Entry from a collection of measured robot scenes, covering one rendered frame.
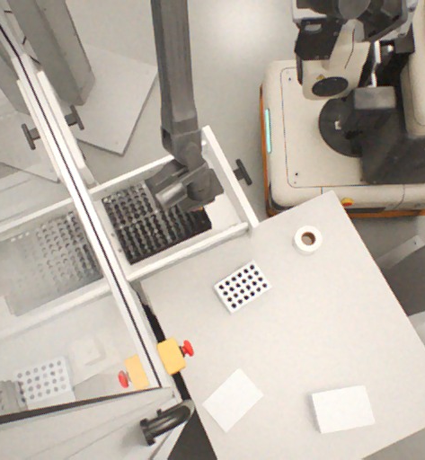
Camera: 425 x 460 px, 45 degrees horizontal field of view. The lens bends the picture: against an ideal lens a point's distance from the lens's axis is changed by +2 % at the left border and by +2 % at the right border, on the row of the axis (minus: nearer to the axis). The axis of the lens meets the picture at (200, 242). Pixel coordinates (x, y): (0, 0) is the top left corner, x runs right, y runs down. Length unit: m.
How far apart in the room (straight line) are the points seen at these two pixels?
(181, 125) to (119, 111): 1.43
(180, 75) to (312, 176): 1.12
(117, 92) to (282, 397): 1.59
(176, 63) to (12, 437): 0.78
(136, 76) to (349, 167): 1.05
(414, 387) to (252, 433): 0.41
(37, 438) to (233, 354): 1.08
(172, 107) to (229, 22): 1.72
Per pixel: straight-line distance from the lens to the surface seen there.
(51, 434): 0.28
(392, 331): 1.40
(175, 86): 0.94
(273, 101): 2.10
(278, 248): 1.37
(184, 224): 1.23
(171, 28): 0.92
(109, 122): 2.36
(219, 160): 1.26
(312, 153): 2.02
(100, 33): 2.65
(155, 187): 1.00
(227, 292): 1.30
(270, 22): 2.65
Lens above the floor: 2.08
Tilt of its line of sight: 75 degrees down
